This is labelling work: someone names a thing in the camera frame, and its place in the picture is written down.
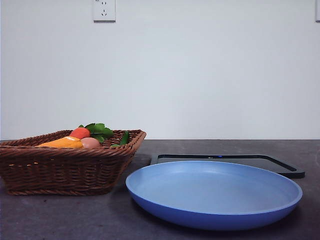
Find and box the blue round plate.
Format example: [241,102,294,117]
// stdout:
[125,160,303,231]

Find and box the yellow-orange corn cob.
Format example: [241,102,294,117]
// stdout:
[34,136,84,150]

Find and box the brown wicker basket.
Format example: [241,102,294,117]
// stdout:
[0,129,147,196]

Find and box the green pepper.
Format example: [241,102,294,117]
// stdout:
[110,131,130,148]

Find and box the green leafy vegetable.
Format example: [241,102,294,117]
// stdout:
[78,122,115,143]

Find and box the brown egg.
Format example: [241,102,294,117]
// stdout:
[80,137,101,150]

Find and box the orange carrot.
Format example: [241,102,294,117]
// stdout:
[69,127,91,139]

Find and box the black rectangular tray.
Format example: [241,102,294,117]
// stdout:
[149,153,306,179]

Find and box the white wall socket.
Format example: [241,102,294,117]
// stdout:
[93,0,117,23]

